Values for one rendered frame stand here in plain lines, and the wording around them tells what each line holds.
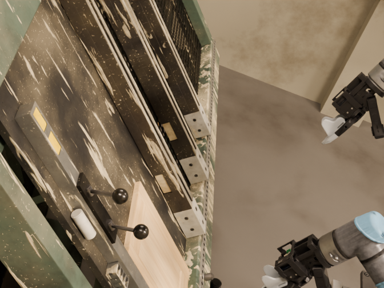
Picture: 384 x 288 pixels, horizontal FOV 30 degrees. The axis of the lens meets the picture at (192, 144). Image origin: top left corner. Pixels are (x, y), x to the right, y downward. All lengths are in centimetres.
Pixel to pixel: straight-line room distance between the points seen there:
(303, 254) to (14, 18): 83
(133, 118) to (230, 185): 209
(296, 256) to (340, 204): 283
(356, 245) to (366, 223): 6
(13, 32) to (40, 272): 50
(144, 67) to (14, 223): 112
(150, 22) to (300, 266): 128
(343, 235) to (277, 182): 279
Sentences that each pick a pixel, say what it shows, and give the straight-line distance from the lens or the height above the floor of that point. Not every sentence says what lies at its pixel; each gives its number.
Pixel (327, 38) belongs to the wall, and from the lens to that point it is 511.
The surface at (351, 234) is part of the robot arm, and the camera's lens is 164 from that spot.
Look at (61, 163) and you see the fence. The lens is 166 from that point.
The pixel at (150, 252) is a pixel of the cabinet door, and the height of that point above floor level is 111.
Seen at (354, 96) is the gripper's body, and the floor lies 172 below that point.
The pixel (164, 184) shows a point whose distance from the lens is 237.
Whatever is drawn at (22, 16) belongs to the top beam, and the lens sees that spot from 156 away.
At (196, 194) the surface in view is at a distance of 269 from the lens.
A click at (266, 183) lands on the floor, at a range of 438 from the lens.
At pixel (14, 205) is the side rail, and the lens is 142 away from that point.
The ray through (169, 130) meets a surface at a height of 110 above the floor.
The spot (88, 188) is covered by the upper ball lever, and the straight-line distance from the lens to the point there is 172.
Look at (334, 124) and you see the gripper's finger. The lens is 196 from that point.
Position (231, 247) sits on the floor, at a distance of 388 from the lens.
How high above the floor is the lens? 262
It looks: 36 degrees down
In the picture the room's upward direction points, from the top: 22 degrees clockwise
